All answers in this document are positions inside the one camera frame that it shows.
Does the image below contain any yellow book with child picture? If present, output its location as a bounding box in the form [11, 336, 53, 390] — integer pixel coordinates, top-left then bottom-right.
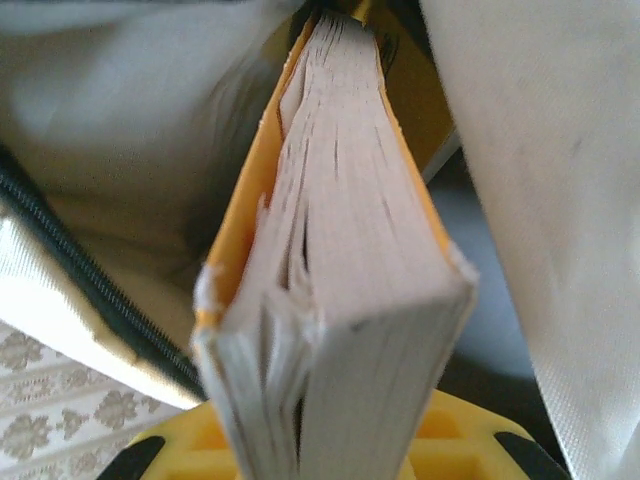
[349, 0, 462, 182]

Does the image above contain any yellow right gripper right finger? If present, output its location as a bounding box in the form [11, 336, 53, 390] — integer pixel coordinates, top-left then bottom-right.
[409, 389, 572, 480]

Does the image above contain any beige canvas backpack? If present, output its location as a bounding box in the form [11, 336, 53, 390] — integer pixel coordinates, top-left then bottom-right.
[0, 0, 640, 480]

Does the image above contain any yellow paperback book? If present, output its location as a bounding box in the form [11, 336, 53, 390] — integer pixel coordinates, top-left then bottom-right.
[192, 0, 481, 480]

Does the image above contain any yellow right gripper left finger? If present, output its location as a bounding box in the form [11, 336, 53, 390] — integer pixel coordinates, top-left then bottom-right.
[99, 401, 242, 480]

